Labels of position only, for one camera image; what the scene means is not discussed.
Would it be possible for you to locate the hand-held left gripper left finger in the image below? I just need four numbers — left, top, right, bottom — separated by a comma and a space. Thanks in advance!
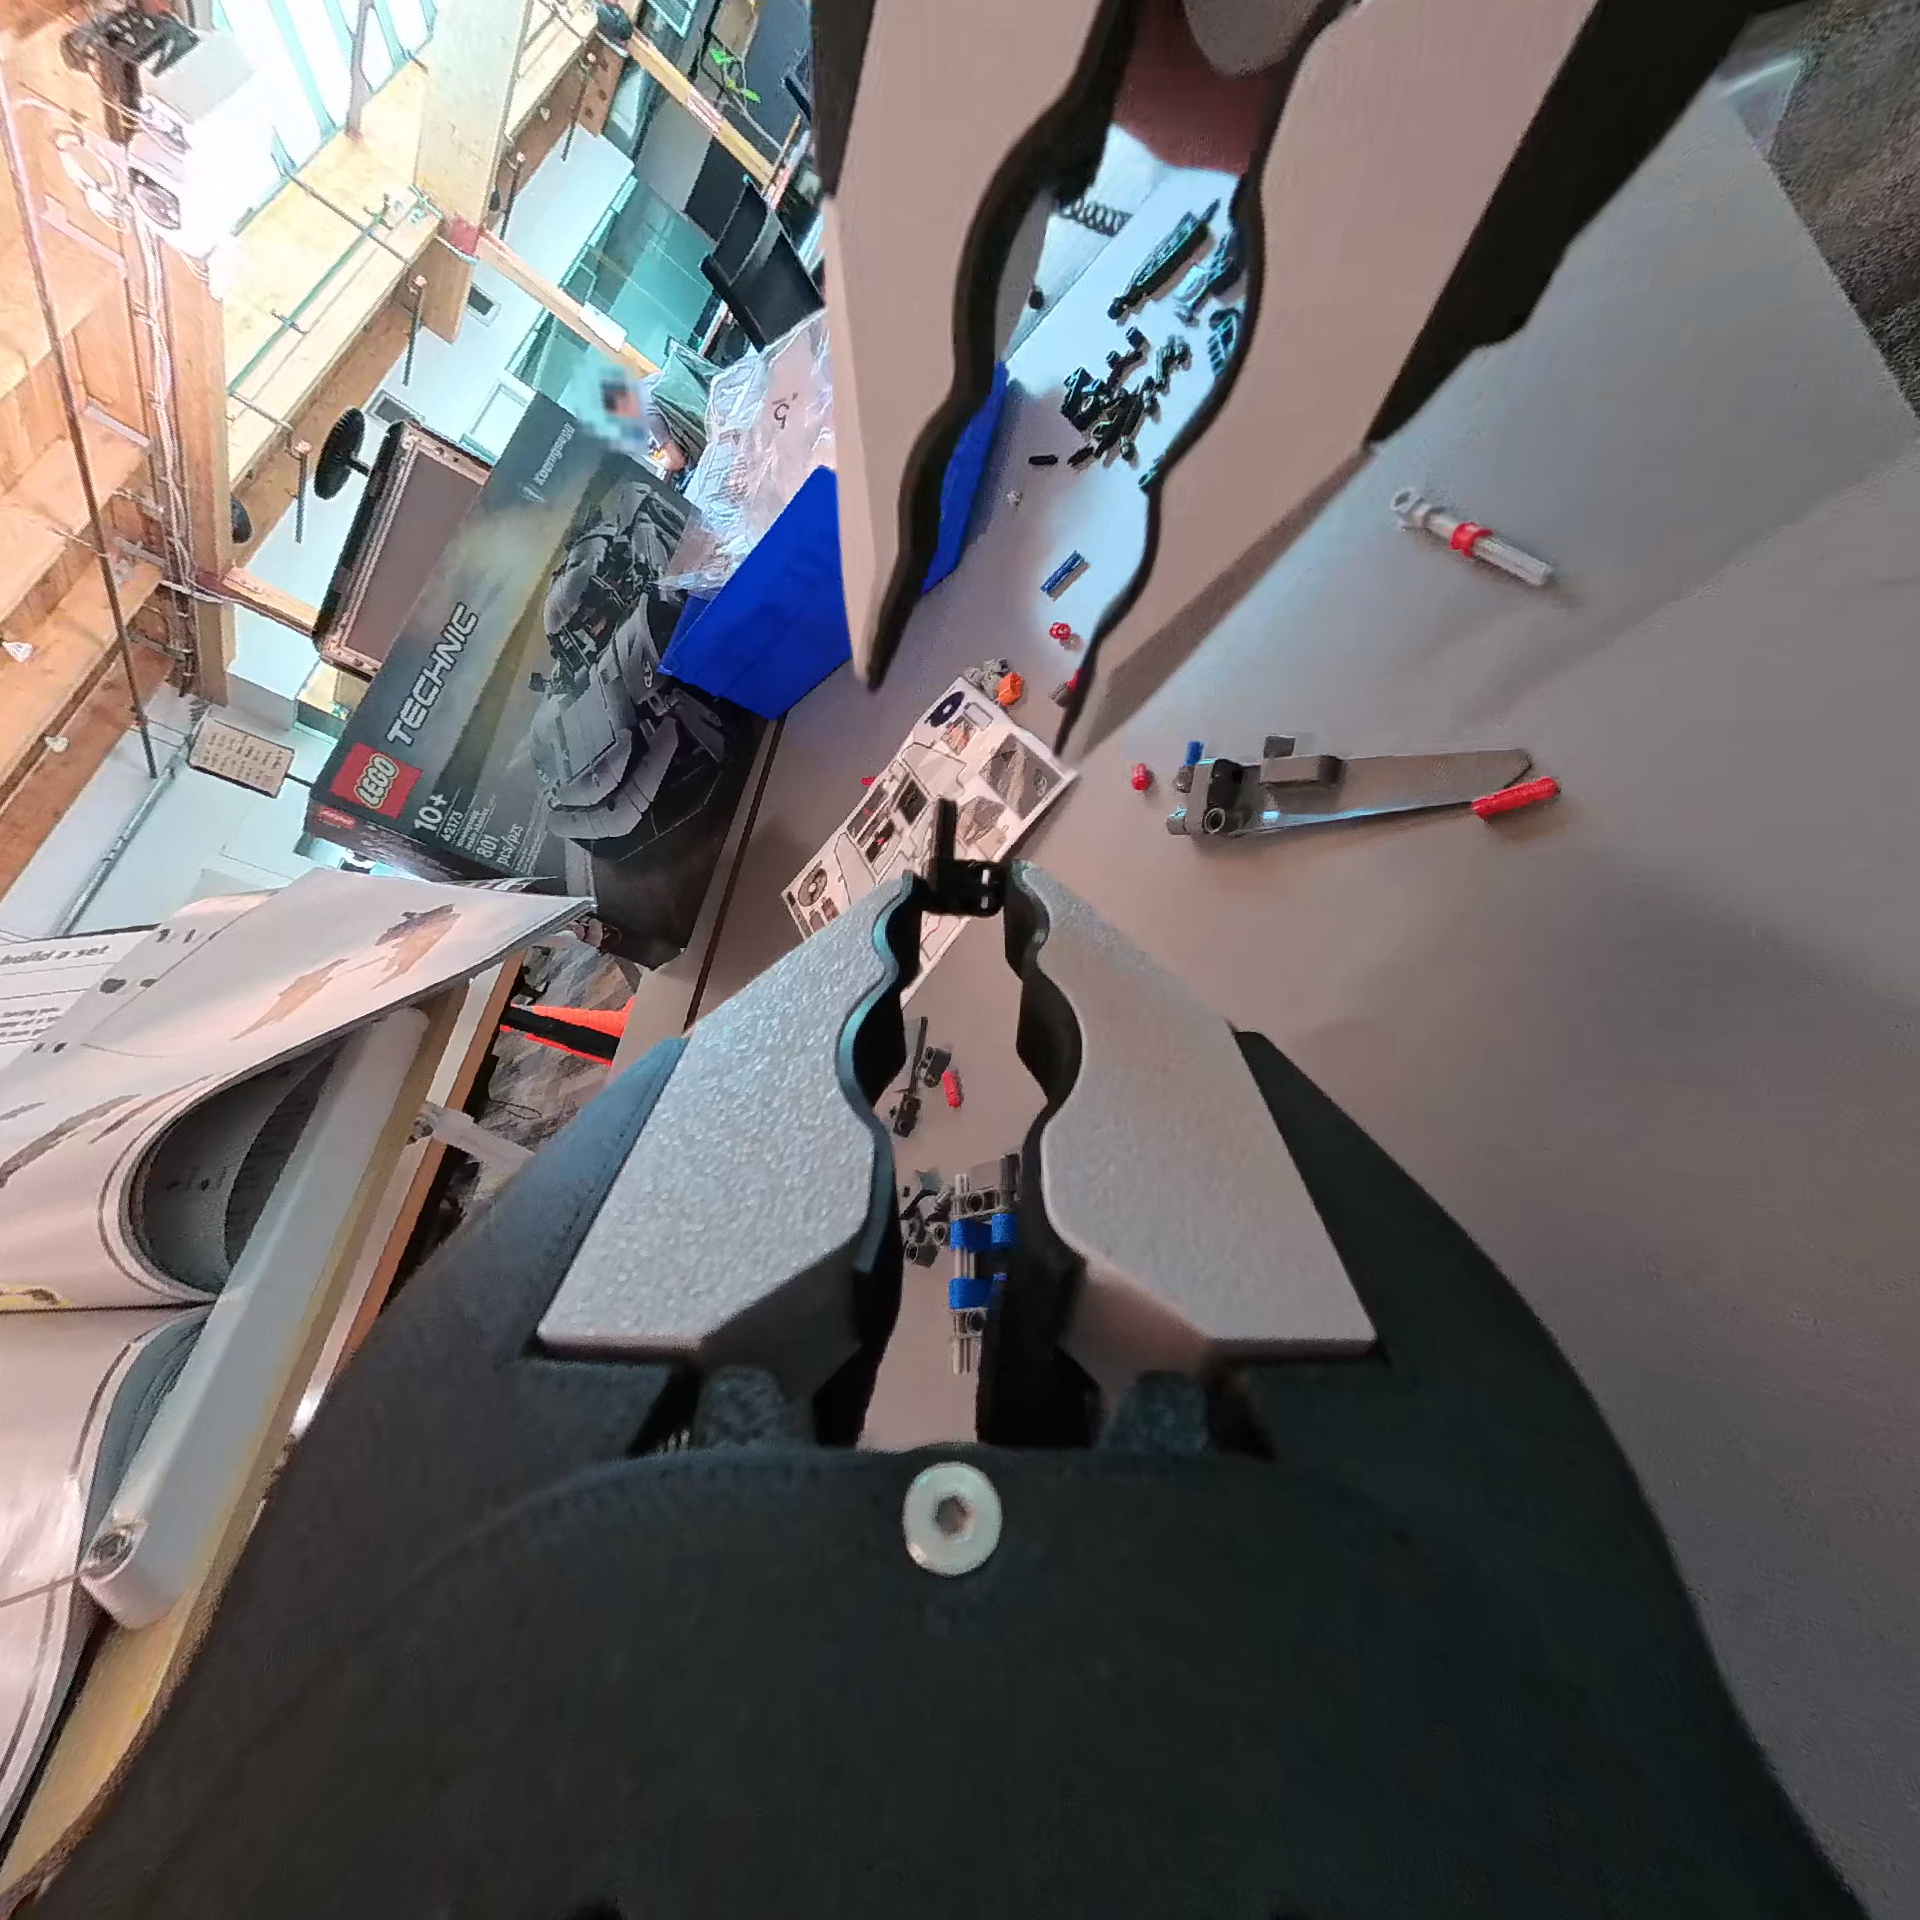
534, 874, 920, 1449

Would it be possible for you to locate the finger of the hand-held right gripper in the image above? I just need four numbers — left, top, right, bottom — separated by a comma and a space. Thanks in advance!
1053, 0, 1602, 755
822, 0, 1134, 692

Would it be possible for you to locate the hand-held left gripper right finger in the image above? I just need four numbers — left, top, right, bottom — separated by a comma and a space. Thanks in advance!
1000, 861, 1375, 1449

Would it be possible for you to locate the pile of black lego pieces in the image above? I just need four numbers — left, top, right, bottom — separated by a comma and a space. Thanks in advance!
1031, 201, 1250, 472

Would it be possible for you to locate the grey lego axle, red bush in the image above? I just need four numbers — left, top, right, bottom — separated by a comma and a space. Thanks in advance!
1386, 488, 1553, 587

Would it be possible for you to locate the lego sticker sheet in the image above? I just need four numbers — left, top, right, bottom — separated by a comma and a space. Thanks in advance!
778, 675, 1079, 969

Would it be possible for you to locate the dark lego set box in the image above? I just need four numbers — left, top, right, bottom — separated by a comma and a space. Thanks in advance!
305, 398, 782, 969

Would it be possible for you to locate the person's right hand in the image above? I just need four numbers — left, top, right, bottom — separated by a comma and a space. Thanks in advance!
1111, 0, 1295, 173

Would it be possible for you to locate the orange cone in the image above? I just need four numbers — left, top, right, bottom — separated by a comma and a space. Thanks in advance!
503, 1006, 633, 1068

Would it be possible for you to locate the clear plastic bag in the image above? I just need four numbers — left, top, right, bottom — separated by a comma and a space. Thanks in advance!
661, 323, 834, 587

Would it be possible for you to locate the blue plastic bin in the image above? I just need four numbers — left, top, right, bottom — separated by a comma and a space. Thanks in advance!
661, 369, 1010, 724

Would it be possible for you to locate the open instruction booklet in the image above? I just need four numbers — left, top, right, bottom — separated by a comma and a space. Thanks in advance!
0, 870, 594, 1795

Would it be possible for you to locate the metal-edged equipment case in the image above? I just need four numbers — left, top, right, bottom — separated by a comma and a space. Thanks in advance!
305, 420, 496, 681

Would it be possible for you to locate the small wall sign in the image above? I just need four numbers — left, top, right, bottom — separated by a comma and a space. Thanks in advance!
188, 715, 297, 801

